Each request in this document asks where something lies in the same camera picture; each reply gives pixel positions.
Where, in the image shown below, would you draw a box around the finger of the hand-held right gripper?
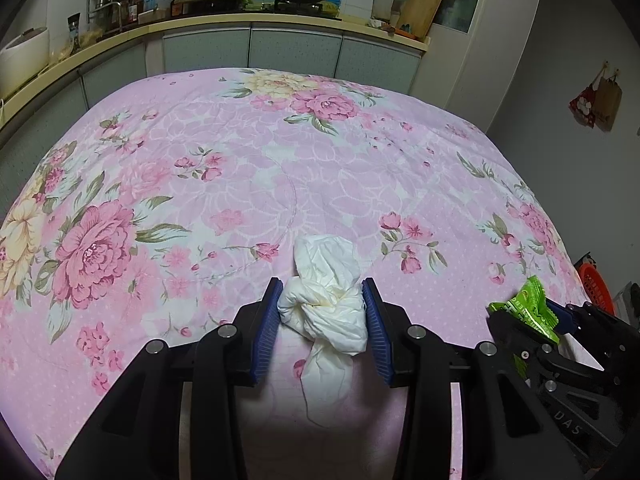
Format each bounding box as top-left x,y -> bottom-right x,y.
486,307 -> 557,387
544,299 -> 632,361

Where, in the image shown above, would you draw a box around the red plastic basket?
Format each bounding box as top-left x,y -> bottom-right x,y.
574,257 -> 617,316

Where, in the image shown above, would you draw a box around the grey kitchen base cabinets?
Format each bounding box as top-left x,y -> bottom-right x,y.
0,25 -> 428,161

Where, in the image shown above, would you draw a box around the green snack packet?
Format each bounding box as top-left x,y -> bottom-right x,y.
488,276 -> 561,346

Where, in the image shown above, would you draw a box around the red hanging bag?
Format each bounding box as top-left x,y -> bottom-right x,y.
569,82 -> 598,128

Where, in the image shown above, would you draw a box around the white plastic bag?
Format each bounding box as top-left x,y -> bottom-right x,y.
276,234 -> 371,428

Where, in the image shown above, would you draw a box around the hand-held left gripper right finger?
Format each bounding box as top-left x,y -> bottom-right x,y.
361,277 -> 586,480

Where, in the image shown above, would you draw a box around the orange item on counter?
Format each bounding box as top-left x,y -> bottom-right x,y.
382,20 -> 416,39

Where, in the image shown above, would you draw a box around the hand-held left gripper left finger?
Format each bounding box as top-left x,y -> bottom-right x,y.
54,276 -> 285,480

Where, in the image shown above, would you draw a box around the wooden cutting board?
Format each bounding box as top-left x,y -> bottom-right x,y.
397,0 -> 452,41

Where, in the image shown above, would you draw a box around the pink floral blanket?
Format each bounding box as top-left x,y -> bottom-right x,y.
0,67 -> 601,480

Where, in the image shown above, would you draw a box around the white rice cooker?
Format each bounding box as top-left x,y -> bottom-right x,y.
0,26 -> 51,93

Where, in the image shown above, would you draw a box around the black gas stove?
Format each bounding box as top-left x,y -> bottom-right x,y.
240,0 -> 343,22

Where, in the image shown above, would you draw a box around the brown paper hanging bag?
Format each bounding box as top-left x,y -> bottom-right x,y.
592,75 -> 623,132

